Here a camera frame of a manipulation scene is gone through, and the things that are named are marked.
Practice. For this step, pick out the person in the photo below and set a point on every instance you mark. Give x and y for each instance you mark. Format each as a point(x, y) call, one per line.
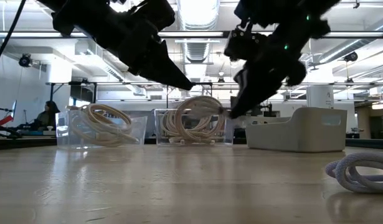
point(48, 116)

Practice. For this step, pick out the black horizontal frame bar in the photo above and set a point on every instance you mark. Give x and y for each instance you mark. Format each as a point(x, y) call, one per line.
point(194, 34)

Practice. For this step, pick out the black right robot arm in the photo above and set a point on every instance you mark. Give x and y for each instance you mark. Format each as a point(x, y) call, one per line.
point(281, 9)

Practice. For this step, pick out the white plastic bin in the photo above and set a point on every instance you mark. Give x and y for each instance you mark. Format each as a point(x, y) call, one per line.
point(297, 133)

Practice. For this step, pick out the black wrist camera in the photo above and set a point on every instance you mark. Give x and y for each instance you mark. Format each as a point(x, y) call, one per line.
point(244, 45)
point(157, 14)

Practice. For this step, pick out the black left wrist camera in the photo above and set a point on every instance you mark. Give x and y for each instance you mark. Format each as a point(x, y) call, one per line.
point(157, 14)

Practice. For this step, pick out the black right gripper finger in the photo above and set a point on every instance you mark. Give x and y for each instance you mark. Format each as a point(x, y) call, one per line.
point(272, 84)
point(250, 87)

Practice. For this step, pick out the clear plastic container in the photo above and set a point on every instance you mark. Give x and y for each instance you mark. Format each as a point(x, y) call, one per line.
point(138, 130)
point(228, 133)

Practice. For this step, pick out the bright rectangular lamp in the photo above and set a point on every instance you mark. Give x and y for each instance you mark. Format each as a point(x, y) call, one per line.
point(378, 106)

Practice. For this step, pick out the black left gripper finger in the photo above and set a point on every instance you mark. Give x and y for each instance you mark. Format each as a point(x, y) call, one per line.
point(160, 62)
point(160, 79)

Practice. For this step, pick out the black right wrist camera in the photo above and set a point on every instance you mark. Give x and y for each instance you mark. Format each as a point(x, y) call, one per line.
point(244, 45)

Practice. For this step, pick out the white round column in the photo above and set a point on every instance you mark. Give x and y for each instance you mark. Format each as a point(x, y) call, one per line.
point(320, 98)

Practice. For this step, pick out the silver ceiling duct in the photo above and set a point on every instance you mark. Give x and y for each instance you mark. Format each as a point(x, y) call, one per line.
point(195, 28)

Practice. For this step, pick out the black ceiling camera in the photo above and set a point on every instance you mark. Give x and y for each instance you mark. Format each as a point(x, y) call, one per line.
point(25, 60)
point(351, 56)

